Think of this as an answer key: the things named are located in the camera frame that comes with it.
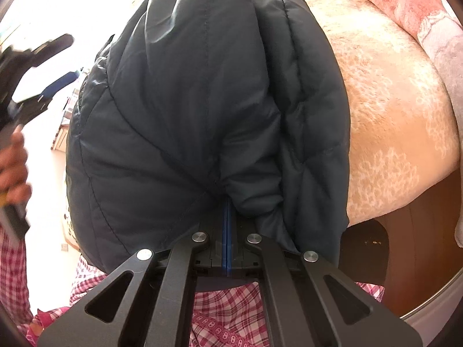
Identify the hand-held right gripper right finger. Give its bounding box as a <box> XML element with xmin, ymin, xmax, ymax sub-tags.
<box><xmin>230</xmin><ymin>202</ymin><xmax>424</xmax><ymax>347</ymax></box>

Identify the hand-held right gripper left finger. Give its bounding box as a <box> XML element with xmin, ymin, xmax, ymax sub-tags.
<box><xmin>36</xmin><ymin>198</ymin><xmax>230</xmax><ymax>347</ymax></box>

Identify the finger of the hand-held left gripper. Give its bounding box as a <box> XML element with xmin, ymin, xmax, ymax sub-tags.
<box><xmin>12</xmin><ymin>70</ymin><xmax>80</xmax><ymax>123</ymax></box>
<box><xmin>22</xmin><ymin>34</ymin><xmax>75</xmax><ymax>69</ymax></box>

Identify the dark blue puffer jacket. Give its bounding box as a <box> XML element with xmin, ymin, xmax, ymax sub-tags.
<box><xmin>65</xmin><ymin>0</ymin><xmax>351</xmax><ymax>273</ymax></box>

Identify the person's left hand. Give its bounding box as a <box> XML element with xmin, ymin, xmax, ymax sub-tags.
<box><xmin>0</xmin><ymin>132</ymin><xmax>31</xmax><ymax>208</ymax></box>

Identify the pink plaid pajamas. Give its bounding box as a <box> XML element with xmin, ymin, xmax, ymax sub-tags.
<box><xmin>31</xmin><ymin>253</ymin><xmax>386</xmax><ymax>347</ymax></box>

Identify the dark slipper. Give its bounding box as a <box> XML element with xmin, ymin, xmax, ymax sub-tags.
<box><xmin>342</xmin><ymin>220</ymin><xmax>390</xmax><ymax>284</ymax></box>

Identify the beige printed bag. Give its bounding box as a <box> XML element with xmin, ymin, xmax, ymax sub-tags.
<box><xmin>62</xmin><ymin>200</ymin><xmax>83</xmax><ymax>252</ymax></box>

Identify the beige patterned bed blanket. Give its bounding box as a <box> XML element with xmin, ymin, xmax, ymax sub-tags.
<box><xmin>286</xmin><ymin>0</ymin><xmax>456</xmax><ymax>226</ymax></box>

